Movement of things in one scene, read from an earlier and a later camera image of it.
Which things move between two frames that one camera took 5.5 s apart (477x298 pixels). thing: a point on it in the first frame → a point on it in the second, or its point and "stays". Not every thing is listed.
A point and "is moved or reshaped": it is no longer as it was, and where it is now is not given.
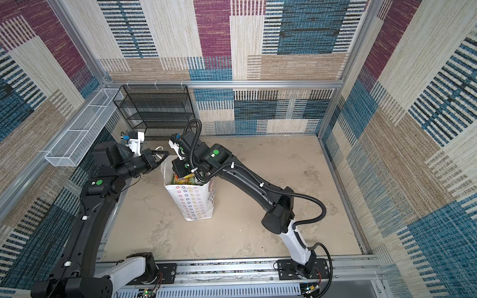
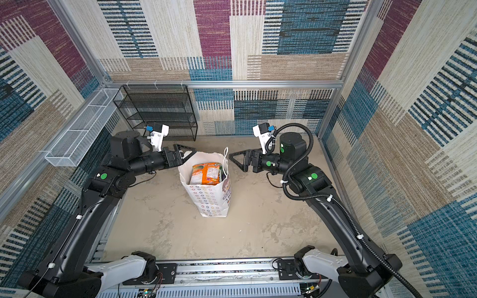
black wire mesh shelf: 161,111 stays
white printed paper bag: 197,200 is moved or reshaped
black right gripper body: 184,167 → 270,162
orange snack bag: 189,179 is moved or reshaped
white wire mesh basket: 70,148 stays
